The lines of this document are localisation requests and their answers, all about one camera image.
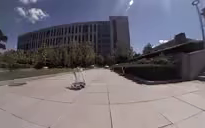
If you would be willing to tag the small wheeled robot with mast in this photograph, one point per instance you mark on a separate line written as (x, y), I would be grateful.
(78, 81)

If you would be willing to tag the large curved glass building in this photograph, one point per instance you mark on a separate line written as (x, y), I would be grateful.
(83, 35)

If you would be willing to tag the row of green trees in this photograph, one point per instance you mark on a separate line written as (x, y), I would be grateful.
(63, 56)

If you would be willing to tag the grey concrete slab plaza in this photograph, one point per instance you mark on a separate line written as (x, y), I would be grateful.
(116, 103)

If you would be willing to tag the dark hedge planter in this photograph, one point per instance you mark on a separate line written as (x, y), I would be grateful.
(150, 70)

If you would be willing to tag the low building with flat roof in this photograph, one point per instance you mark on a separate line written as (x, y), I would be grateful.
(180, 43)

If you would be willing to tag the grass strip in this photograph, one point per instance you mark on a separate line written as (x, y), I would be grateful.
(16, 74)

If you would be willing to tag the tall lamp pole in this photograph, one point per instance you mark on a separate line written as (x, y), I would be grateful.
(200, 23)

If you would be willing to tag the grey concrete wall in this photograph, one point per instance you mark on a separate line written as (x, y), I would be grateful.
(196, 63)

